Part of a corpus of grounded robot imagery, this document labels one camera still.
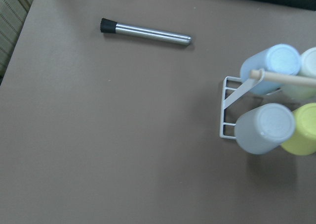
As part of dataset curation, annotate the white wire cup rack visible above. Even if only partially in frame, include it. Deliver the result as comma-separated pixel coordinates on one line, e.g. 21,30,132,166
219,76,280,140

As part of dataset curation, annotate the grey blue cup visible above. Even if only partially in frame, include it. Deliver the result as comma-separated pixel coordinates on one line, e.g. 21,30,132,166
234,103,296,155

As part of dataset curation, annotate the light blue cup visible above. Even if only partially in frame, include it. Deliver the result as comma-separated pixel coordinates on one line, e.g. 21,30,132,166
240,44,302,82

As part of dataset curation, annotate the yellow cup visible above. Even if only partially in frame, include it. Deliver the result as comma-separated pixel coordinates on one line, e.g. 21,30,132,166
281,103,316,156

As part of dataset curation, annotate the steel muddler black tip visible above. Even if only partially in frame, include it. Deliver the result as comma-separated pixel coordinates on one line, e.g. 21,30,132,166
100,18,192,46

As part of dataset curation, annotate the wooden rack handle rod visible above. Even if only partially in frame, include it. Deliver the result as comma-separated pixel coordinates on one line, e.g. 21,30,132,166
249,69,316,88

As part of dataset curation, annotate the pale cream green cup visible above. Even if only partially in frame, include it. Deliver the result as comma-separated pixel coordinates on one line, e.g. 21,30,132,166
281,47,316,101

